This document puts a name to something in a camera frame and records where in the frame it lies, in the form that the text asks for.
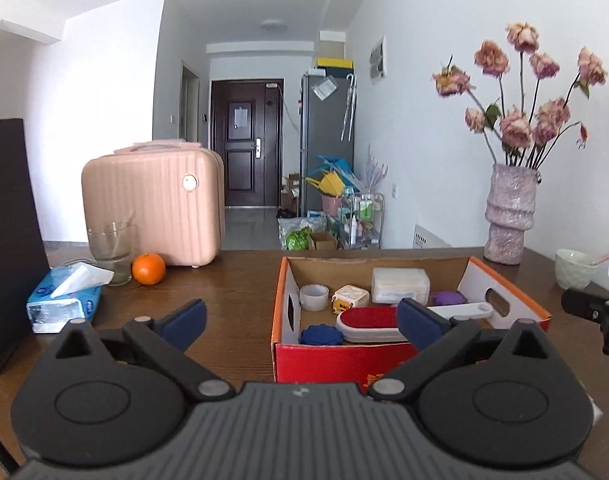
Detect purple gear lid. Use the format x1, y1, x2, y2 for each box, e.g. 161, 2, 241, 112
431, 290, 467, 307

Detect red white lint brush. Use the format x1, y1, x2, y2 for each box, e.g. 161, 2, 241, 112
336, 302, 493, 344

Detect cream cube toy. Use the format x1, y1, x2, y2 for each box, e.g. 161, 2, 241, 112
332, 285, 371, 315

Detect blue gear lid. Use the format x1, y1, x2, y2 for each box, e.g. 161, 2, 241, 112
299, 324, 344, 346

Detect small translucent cup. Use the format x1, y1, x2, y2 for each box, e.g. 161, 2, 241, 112
299, 284, 329, 312

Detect translucent cotton swab bottle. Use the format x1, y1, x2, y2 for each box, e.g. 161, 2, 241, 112
372, 268, 431, 306

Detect pale green bowl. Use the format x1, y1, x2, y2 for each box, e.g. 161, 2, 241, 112
554, 249, 599, 290

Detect orange fruit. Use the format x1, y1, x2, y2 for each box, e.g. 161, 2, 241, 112
131, 252, 167, 286

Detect white leaning board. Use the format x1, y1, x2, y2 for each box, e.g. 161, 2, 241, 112
412, 224, 450, 249

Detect red cardboard box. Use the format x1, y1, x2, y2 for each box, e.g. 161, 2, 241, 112
271, 256, 552, 389

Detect blue tissue pack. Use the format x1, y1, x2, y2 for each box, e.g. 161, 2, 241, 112
27, 262, 114, 334

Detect clear drinking glass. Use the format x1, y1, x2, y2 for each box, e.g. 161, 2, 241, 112
88, 210, 135, 286

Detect purple ceramic vase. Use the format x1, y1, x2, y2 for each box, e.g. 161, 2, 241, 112
483, 164, 538, 266

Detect pink small suitcase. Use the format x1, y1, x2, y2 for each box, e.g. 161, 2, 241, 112
81, 140, 225, 268

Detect small cardboard box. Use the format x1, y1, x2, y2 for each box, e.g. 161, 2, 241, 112
308, 232, 338, 250

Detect black paper bag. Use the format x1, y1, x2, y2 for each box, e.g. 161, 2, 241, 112
0, 118, 50, 374

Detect green plastic bag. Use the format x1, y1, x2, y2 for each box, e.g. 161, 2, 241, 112
277, 216, 327, 252

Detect yellow blue folded items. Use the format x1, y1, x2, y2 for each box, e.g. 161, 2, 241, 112
304, 155, 364, 197

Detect dark entrance door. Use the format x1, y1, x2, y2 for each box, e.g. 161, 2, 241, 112
211, 79, 283, 208

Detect grey refrigerator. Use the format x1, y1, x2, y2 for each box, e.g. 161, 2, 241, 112
299, 74, 355, 217

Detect yellow box on fridge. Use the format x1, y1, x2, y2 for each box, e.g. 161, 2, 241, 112
315, 56, 353, 70

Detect white round ceiling lamp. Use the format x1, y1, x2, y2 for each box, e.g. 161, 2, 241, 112
260, 18, 287, 32

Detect wire storage rack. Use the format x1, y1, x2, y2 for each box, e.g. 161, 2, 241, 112
338, 193, 385, 250

